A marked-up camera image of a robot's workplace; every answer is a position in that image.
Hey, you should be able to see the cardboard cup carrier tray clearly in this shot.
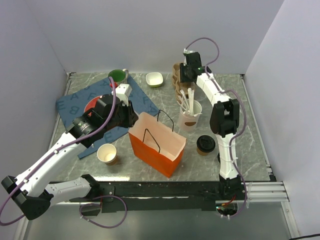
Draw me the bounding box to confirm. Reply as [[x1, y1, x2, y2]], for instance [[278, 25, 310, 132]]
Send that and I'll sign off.
[[171, 62, 181, 90]]

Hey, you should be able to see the brown paper cup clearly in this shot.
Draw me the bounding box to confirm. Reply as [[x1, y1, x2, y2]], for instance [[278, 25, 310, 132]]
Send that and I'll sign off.
[[196, 146, 215, 156], [96, 143, 117, 166]]

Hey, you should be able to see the orange paper bag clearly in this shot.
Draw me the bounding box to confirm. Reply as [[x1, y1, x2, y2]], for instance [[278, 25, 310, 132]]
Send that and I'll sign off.
[[128, 112, 187, 178]]

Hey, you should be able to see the black coffee cup lid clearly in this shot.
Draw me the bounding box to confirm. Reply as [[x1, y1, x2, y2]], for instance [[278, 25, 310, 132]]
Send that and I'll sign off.
[[196, 135, 216, 149]]

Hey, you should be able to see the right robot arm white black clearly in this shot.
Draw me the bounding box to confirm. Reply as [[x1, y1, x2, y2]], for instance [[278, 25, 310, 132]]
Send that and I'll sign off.
[[179, 49, 242, 200]]

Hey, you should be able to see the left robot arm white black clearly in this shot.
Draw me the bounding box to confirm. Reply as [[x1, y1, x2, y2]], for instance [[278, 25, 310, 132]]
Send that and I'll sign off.
[[1, 93, 138, 220]]

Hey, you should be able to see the small white green bowl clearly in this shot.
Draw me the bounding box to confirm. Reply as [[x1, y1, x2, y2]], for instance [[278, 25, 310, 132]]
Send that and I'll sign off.
[[145, 72, 164, 88]]

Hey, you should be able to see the red blue floral plate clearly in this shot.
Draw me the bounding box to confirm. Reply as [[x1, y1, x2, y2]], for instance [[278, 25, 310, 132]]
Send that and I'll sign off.
[[83, 96, 100, 113]]

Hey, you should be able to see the wrapped white stirrers bundle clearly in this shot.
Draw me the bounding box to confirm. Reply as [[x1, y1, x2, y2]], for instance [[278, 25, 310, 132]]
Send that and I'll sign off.
[[178, 88, 195, 116]]

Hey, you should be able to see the white cup holding stirrers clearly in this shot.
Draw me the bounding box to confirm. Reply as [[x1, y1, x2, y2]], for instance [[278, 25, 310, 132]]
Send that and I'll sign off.
[[177, 100, 202, 132]]

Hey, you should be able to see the green inside ceramic mug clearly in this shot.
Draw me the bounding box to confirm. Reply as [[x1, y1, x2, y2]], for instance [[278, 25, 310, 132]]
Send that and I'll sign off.
[[108, 68, 129, 85]]

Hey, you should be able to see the blue letter placemat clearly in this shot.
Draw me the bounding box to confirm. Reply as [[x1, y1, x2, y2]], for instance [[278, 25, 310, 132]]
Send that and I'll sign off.
[[56, 75, 159, 159]]

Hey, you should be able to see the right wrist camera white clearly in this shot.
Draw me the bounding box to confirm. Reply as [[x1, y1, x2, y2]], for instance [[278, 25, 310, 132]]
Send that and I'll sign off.
[[183, 48, 194, 66]]

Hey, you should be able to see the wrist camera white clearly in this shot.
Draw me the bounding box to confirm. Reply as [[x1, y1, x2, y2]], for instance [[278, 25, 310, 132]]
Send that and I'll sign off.
[[115, 83, 132, 107], [183, 48, 194, 66]]

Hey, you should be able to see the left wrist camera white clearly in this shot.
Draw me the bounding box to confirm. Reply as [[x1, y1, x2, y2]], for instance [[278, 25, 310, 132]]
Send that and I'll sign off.
[[115, 83, 132, 107]]

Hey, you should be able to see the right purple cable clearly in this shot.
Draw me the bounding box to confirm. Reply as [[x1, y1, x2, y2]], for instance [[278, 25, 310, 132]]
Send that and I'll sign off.
[[184, 37, 250, 201]]

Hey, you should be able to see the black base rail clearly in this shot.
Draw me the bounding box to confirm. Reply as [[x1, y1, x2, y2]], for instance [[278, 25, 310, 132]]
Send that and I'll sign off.
[[70, 181, 245, 213]]

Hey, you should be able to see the aluminium frame rail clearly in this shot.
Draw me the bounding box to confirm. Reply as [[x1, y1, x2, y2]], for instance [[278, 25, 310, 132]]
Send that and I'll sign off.
[[246, 181, 289, 203]]

